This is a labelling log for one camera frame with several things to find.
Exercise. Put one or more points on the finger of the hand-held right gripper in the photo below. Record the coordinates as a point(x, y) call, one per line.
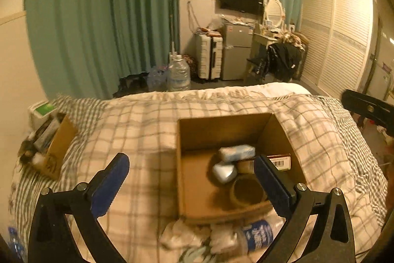
point(366, 107)

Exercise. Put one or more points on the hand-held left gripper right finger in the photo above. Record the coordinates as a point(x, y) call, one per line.
point(274, 186)

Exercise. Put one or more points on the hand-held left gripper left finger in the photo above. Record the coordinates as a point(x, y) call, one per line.
point(114, 180)

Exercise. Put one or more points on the flat box with barcode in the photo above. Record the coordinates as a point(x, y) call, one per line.
point(280, 162)

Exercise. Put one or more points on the brown tape roll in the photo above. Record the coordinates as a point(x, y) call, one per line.
point(247, 193)

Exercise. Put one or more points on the grey gingham bedsheet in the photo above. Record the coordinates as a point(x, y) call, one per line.
point(354, 133)

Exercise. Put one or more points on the blue white tissue pack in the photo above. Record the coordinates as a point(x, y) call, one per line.
point(237, 152)

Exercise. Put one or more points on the small pale blue packet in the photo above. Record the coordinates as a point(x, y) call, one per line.
point(224, 173)

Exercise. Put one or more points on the blue labelled plastic packet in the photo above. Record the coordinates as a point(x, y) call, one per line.
point(257, 235)

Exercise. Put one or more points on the small cluttered cardboard box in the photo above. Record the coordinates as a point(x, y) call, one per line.
point(57, 147)

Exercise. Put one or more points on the white louvered wardrobe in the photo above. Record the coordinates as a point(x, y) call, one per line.
point(335, 35)

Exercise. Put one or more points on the crumpled white plastic bag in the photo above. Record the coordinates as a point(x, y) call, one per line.
point(184, 233)

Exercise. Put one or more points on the black jacket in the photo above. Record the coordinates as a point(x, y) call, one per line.
point(284, 61)

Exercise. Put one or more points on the black bag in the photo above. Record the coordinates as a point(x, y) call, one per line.
point(130, 84)

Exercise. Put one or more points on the white device with green top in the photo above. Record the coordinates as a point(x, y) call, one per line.
point(43, 110)

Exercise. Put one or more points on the patterned cloth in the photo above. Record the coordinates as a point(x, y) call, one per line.
point(292, 38)

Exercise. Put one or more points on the pack of plastic bottles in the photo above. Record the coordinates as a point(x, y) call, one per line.
point(157, 78)

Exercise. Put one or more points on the blue plastic bottle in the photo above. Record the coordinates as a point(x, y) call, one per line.
point(14, 243)

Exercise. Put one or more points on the black chair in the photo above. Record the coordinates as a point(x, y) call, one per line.
point(255, 64)

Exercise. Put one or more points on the large clear water jug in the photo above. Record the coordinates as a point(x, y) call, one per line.
point(178, 75)

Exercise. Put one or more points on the white dressing table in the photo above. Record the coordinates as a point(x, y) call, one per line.
point(261, 40)

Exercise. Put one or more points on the white oval vanity mirror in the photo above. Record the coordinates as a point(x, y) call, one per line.
point(274, 11)

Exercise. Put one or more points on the silver mini fridge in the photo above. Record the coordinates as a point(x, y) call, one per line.
point(236, 50)

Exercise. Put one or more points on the white hard suitcase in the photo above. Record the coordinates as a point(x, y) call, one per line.
point(209, 57)

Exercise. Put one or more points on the wide green curtain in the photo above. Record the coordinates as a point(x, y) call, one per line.
point(92, 20)

